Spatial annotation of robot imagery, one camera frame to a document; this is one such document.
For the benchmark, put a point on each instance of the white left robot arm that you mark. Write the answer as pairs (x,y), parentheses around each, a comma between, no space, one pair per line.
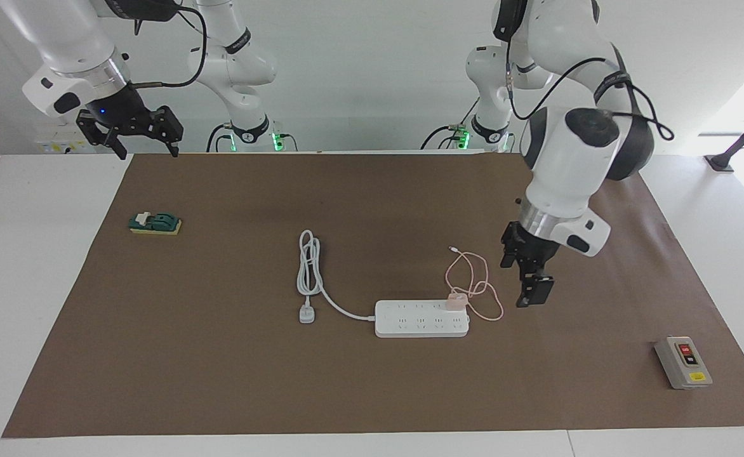
(569,171)

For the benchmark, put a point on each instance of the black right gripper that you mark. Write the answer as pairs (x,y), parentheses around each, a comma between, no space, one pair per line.
(121,117)

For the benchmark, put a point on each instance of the brown table mat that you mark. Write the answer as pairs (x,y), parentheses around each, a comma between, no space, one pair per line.
(346,393)

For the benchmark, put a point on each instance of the pink charger plug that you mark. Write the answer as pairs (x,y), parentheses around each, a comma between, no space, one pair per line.
(458,303)

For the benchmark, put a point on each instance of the white power strip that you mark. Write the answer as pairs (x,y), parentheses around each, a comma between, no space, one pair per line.
(416,320)

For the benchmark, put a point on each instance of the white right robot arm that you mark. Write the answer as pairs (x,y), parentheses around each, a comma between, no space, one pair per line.
(67,38)

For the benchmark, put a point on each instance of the grey on-off switch box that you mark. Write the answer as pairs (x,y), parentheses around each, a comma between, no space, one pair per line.
(683,365)

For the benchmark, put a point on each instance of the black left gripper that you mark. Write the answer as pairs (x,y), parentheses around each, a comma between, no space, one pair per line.
(534,254)

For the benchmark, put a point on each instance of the white box with yellow label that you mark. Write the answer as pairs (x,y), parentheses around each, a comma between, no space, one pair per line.
(54,147)

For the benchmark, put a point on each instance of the black camera stand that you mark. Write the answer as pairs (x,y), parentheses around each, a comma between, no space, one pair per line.
(721,162)

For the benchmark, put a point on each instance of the green knife switch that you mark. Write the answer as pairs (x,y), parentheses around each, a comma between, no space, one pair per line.
(156,222)

